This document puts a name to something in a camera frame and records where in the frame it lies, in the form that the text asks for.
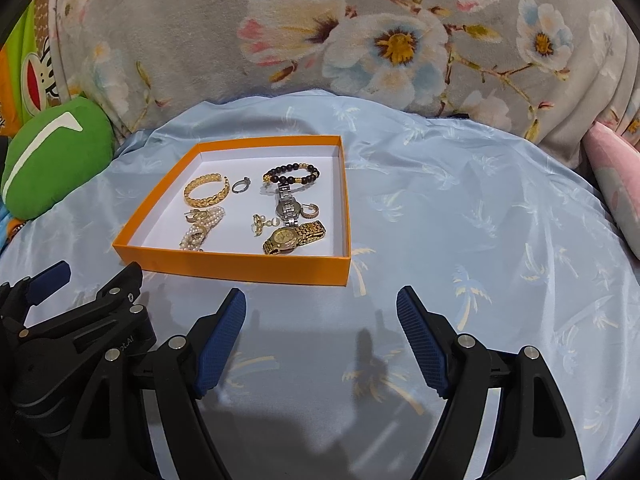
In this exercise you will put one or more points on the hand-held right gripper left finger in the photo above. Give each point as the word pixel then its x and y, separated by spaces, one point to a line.
pixel 220 347

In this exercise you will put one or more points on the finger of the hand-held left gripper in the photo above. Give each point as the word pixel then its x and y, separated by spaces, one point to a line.
pixel 120 280
pixel 47 281

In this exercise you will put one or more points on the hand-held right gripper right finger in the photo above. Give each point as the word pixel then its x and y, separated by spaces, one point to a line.
pixel 425 347

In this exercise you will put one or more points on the orange jewelry box tray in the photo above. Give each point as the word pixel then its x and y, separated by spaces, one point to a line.
pixel 225 262

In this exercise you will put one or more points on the gold hoop earring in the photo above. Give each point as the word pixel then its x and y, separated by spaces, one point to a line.
pixel 192 216
pixel 311 215

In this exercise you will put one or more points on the gold wrist watch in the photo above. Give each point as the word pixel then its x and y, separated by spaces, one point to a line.
pixel 282 236

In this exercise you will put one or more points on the gold bangle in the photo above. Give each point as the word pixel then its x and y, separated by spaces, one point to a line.
pixel 200 201

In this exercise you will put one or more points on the green plush pillow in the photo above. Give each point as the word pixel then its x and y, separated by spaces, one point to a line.
pixel 55 160

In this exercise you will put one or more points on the light blue palm-print sheet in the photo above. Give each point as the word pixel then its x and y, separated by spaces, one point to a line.
pixel 450 210

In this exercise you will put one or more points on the silver wrist watch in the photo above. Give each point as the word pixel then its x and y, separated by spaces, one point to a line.
pixel 286 207

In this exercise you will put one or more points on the cartoon printed cloth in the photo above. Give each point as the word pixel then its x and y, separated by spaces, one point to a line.
pixel 35 70

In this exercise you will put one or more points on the pink pillow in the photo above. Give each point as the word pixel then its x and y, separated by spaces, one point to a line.
pixel 617 180

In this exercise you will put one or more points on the grey floral blanket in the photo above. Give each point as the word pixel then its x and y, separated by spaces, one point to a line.
pixel 200 35

